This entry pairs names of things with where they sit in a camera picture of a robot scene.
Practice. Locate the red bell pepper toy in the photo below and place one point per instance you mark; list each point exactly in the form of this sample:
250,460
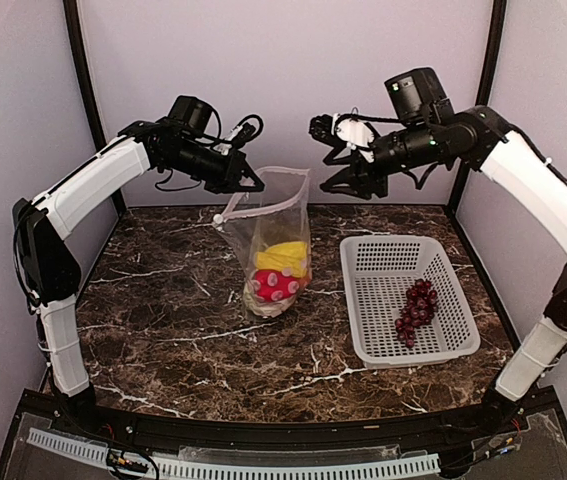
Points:
270,286

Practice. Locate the clear zip top bag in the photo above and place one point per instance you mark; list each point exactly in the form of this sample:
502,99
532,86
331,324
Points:
267,226

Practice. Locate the left black frame post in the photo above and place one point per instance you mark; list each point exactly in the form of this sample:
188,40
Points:
82,72

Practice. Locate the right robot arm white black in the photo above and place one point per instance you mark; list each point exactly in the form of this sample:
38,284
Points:
503,155

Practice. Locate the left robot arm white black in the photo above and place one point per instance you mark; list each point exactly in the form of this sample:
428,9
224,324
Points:
47,269

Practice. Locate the white slotted cable duct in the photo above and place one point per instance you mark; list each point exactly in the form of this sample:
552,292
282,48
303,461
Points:
208,463

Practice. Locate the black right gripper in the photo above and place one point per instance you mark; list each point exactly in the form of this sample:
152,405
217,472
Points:
361,174

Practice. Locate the yellow vegetable toy front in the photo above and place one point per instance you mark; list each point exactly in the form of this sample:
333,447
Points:
274,261

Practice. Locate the black front rail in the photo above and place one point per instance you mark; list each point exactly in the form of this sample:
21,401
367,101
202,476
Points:
443,430

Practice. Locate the dark red grape bunch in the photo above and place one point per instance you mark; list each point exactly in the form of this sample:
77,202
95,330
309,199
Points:
421,304

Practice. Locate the white plastic basket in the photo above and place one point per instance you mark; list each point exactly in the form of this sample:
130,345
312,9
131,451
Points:
377,270

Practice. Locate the right black frame post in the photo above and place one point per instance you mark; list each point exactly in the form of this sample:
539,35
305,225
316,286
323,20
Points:
491,55

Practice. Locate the white cauliflower toy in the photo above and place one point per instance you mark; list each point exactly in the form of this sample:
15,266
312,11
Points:
264,309

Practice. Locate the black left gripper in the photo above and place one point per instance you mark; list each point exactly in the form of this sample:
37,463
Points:
247,169

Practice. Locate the yellow vegetable toy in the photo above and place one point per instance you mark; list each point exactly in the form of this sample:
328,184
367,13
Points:
298,250
274,261

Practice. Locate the black frame post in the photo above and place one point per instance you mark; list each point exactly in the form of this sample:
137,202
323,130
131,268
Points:
82,72
491,55

